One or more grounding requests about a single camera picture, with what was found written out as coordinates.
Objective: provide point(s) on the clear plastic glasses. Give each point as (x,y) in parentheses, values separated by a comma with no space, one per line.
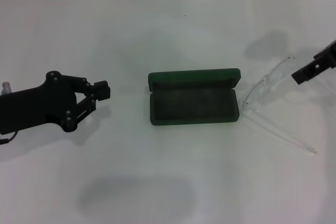
(265,85)

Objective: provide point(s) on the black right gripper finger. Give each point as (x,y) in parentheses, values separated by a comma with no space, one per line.
(302,75)

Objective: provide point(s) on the left wrist silver plug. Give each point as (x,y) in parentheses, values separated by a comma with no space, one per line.
(6,87)

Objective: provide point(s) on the green glasses case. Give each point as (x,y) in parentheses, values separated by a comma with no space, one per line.
(194,103)

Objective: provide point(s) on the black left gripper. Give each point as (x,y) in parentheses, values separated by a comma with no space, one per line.
(31,108)

